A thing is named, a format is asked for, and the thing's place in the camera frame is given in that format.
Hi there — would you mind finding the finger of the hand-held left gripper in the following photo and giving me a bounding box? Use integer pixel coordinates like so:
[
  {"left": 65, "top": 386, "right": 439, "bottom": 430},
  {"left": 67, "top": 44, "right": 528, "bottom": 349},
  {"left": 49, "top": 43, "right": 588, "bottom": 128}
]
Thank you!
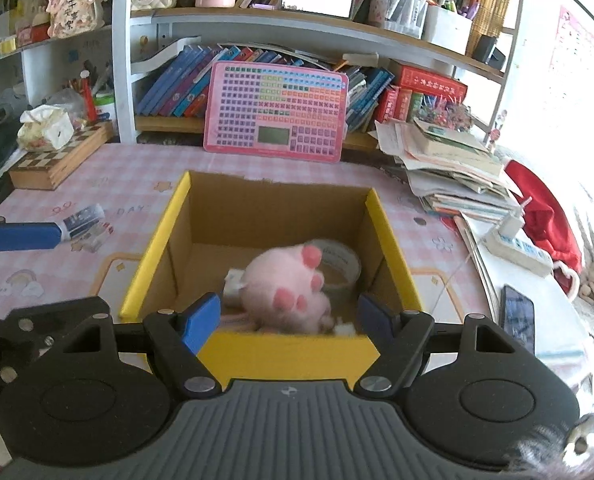
[
  {"left": 0, "top": 296, "right": 113, "bottom": 397},
  {"left": 0, "top": 199, "right": 64, "bottom": 256}
]

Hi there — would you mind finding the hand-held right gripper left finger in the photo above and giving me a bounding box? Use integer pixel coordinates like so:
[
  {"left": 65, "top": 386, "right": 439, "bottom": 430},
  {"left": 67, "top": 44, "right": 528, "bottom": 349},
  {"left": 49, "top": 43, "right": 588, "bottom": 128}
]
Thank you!
[{"left": 51, "top": 292, "right": 223, "bottom": 399}]

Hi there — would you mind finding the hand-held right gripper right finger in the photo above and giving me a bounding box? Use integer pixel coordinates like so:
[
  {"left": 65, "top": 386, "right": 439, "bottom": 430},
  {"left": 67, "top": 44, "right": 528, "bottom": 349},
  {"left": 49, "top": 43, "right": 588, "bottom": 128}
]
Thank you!
[{"left": 353, "top": 292, "right": 522, "bottom": 398}]

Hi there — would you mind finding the white charger block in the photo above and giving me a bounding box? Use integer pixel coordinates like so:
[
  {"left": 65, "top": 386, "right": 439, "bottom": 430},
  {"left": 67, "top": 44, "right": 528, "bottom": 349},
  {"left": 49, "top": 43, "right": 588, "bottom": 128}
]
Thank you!
[{"left": 223, "top": 268, "right": 248, "bottom": 307}]

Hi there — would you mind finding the white glue bottle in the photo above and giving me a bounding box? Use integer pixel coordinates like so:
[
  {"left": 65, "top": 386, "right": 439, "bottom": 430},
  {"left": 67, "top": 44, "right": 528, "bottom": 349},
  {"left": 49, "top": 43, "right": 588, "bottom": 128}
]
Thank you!
[{"left": 61, "top": 203, "right": 106, "bottom": 241}]

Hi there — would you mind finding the clear tape roll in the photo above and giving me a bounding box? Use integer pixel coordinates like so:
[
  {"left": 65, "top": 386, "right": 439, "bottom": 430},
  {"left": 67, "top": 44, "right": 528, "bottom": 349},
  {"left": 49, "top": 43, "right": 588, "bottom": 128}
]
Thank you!
[{"left": 304, "top": 239, "right": 363, "bottom": 291}]

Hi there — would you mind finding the pink plush paw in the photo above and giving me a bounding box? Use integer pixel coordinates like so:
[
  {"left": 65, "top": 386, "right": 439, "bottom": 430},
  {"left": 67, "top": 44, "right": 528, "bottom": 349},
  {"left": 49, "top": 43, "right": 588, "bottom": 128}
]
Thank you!
[{"left": 240, "top": 242, "right": 351, "bottom": 336}]

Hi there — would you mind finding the yellow-edged cardboard box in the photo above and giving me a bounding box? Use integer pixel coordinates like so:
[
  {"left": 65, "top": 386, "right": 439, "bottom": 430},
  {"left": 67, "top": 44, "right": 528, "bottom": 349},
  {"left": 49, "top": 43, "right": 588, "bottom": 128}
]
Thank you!
[{"left": 119, "top": 170, "right": 424, "bottom": 394}]

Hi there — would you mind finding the small clear plastic packet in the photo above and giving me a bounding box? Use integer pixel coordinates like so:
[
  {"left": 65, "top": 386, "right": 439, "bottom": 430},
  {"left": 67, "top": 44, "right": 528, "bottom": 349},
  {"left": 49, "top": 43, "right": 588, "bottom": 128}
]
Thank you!
[{"left": 72, "top": 222, "right": 116, "bottom": 254}]

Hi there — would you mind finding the wooden chessboard box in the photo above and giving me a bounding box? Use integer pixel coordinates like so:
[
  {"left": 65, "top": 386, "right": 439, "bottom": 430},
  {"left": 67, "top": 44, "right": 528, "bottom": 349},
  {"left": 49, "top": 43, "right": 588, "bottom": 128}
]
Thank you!
[{"left": 9, "top": 120, "right": 116, "bottom": 191}]

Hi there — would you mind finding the floral tissue box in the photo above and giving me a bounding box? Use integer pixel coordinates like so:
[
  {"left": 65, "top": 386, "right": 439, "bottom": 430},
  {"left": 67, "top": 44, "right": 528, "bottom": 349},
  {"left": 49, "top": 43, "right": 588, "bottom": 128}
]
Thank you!
[{"left": 16, "top": 104, "right": 76, "bottom": 152}]

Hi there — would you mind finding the pink checkered tablecloth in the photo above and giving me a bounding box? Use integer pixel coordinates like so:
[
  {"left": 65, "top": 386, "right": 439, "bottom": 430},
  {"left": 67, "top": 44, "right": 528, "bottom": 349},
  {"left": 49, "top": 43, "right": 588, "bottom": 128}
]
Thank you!
[{"left": 0, "top": 141, "right": 484, "bottom": 376}]

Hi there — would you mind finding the black smartphone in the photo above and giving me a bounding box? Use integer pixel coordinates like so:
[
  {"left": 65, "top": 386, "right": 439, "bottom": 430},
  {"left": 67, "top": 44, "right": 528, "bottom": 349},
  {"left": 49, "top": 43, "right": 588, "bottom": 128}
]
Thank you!
[{"left": 500, "top": 283, "right": 536, "bottom": 356}]

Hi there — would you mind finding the pen cup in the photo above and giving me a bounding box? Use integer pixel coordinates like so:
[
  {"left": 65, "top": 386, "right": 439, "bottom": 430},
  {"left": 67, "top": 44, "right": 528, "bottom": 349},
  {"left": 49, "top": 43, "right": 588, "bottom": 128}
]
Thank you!
[{"left": 69, "top": 67, "right": 118, "bottom": 124}]

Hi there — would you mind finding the white power strip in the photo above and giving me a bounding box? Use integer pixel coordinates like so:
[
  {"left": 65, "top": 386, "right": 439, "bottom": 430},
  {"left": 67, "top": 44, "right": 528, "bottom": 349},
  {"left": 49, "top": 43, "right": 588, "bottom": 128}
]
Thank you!
[{"left": 484, "top": 229, "right": 554, "bottom": 279}]

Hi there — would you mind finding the white plug adapter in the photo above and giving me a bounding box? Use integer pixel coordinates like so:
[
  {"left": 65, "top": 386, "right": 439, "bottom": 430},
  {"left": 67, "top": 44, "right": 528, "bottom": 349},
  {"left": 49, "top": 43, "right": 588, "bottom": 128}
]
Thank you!
[{"left": 499, "top": 209, "right": 527, "bottom": 239}]

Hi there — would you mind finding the pile of papers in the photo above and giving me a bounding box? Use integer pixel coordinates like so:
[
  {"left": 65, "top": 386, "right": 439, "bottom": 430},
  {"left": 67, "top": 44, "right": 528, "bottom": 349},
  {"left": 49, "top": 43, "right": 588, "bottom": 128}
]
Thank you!
[{"left": 375, "top": 117, "right": 521, "bottom": 222}]

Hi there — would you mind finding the red cloth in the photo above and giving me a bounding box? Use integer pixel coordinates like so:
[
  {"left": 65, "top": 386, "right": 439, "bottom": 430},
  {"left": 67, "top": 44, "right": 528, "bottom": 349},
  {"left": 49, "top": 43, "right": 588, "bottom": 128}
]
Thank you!
[{"left": 504, "top": 159, "right": 583, "bottom": 294}]

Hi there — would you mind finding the row of blue books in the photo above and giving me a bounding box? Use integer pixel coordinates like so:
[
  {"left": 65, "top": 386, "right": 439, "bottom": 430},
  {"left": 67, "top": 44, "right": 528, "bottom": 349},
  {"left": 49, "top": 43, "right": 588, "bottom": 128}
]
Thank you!
[{"left": 136, "top": 44, "right": 248, "bottom": 119}]

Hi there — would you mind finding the grey furry cloth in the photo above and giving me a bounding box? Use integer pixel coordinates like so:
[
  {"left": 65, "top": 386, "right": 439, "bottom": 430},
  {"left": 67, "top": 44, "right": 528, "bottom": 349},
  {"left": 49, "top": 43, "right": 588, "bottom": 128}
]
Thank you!
[{"left": 507, "top": 410, "right": 594, "bottom": 480}]

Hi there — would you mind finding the stack of blue books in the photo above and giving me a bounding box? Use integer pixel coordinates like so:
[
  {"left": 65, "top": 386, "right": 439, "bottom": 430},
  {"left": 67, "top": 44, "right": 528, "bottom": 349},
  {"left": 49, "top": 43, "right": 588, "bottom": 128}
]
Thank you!
[{"left": 343, "top": 52, "right": 396, "bottom": 134}]

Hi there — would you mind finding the decorated paper bag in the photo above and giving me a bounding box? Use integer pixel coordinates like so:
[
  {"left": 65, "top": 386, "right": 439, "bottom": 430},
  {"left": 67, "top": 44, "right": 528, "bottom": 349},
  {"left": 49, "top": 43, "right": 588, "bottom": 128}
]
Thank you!
[{"left": 45, "top": 0, "right": 109, "bottom": 39}]

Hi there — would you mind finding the pink toy keyboard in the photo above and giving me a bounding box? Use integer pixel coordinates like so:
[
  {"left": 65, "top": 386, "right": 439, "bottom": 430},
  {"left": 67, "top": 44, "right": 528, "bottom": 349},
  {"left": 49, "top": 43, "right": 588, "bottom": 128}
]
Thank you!
[{"left": 202, "top": 61, "right": 349, "bottom": 163}]

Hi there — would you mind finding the red box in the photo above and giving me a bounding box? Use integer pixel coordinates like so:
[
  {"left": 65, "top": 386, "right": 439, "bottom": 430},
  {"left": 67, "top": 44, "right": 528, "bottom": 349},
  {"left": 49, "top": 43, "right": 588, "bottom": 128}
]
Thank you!
[{"left": 387, "top": 60, "right": 469, "bottom": 107}]

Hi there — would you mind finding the small black box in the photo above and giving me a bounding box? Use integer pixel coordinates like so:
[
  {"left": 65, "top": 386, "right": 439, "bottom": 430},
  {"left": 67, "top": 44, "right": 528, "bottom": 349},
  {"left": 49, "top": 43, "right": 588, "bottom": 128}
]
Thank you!
[{"left": 472, "top": 34, "right": 508, "bottom": 72}]

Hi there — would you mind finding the white storage box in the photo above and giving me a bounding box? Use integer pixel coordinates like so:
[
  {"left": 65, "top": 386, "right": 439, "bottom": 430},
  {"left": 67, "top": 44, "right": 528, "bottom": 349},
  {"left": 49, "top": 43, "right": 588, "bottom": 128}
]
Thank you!
[{"left": 421, "top": 4, "right": 473, "bottom": 56}]

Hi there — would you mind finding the clear pen holder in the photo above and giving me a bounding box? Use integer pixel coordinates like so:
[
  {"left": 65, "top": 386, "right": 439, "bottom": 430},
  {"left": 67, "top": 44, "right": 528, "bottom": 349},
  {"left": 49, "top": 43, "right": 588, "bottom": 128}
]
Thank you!
[{"left": 369, "top": 0, "right": 428, "bottom": 39}]

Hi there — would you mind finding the white-screen tablet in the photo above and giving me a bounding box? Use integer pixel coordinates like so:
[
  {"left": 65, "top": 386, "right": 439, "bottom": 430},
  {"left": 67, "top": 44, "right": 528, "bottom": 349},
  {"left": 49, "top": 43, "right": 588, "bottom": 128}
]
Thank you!
[{"left": 280, "top": 0, "right": 356, "bottom": 19}]

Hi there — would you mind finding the row of yellow books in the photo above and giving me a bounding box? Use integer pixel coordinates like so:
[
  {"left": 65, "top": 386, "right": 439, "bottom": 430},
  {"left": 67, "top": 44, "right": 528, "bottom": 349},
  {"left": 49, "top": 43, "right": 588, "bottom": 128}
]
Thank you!
[{"left": 469, "top": 0, "right": 523, "bottom": 56}]

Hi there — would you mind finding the pink wall chart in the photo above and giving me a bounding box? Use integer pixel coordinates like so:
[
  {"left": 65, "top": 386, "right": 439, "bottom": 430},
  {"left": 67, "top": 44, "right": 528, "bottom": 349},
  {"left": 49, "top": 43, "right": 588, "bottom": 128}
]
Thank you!
[{"left": 551, "top": 4, "right": 594, "bottom": 112}]

